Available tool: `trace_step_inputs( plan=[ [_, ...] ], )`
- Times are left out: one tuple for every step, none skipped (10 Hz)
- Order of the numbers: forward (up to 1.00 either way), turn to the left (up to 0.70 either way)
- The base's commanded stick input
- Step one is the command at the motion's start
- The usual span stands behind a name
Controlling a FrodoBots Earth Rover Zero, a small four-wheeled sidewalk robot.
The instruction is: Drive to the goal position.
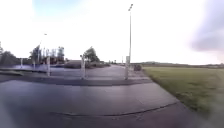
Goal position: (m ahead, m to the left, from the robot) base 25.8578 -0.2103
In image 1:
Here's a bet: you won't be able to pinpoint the green grass field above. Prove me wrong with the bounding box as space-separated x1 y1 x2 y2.
141 65 224 114

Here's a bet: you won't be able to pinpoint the row of dark trees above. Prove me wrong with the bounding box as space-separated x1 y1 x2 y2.
0 41 66 67

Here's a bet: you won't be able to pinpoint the low bushes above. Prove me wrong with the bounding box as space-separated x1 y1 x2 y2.
63 61 112 70

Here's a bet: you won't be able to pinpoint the grey asphalt path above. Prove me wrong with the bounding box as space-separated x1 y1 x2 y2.
0 63 224 128

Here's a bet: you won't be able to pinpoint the distant low hills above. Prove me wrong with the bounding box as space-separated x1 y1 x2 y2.
131 60 224 68

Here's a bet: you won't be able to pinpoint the straight lamp post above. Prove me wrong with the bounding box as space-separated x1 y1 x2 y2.
124 3 135 81

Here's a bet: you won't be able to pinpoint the white post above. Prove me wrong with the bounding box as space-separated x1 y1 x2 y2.
45 54 52 77
79 54 87 80

